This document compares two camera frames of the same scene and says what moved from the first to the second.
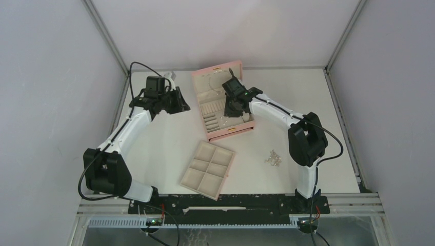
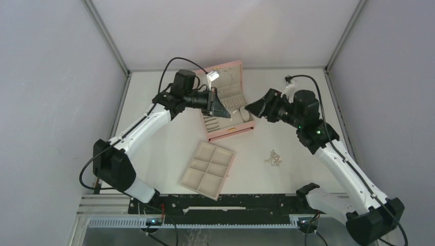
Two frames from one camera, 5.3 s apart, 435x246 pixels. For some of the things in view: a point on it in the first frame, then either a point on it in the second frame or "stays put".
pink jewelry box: [211, 97] stays put
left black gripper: [181, 105] → [217, 109]
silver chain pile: [274, 159] stays put
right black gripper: [228, 112] → [265, 107]
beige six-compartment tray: [208, 169] stays put
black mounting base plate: [204, 209] stays put
